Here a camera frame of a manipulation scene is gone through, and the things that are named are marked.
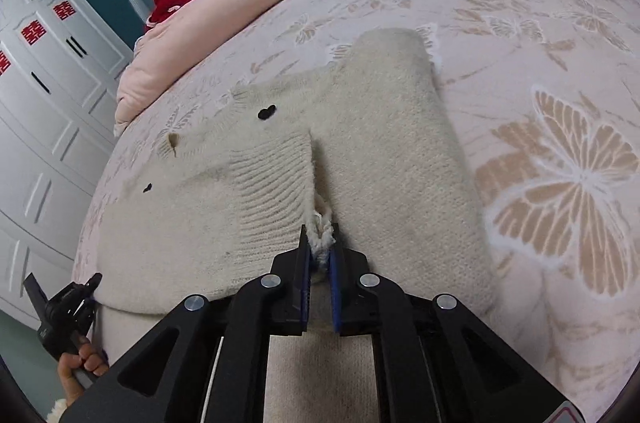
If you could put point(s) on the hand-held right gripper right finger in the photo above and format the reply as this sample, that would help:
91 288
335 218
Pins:
336 298

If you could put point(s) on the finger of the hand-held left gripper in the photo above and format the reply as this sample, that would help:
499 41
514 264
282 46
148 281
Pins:
94 282
34 288

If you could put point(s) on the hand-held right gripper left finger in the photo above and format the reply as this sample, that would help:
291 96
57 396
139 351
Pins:
303 288

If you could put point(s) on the cream knit sweater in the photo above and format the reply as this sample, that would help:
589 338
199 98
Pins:
390 163

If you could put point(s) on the person's left hand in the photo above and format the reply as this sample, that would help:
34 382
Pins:
82 365

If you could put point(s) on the white wardrobe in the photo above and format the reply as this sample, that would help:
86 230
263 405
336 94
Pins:
45 113

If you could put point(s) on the pink butterfly bed sheet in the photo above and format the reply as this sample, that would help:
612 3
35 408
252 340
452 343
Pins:
540 53

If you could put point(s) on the white post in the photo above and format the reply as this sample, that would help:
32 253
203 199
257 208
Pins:
137 5

